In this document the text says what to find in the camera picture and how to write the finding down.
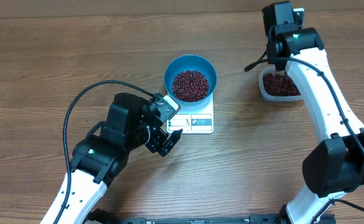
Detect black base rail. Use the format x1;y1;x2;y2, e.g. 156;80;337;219
82;208;337;224

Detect teal metal bowl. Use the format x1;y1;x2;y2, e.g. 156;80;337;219
164;55;218;99

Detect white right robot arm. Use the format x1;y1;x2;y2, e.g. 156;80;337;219
262;1;364;223

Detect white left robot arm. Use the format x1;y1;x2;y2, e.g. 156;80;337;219
42;93;182;224

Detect white digital kitchen scale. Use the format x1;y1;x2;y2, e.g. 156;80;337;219
166;94;214;134

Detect clear plastic container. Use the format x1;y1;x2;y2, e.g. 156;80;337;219
258;65;302;103

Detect red adzuki beans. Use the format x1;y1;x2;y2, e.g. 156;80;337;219
263;72;300;96

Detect red beans in bowl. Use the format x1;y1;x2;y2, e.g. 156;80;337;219
172;70;209;102

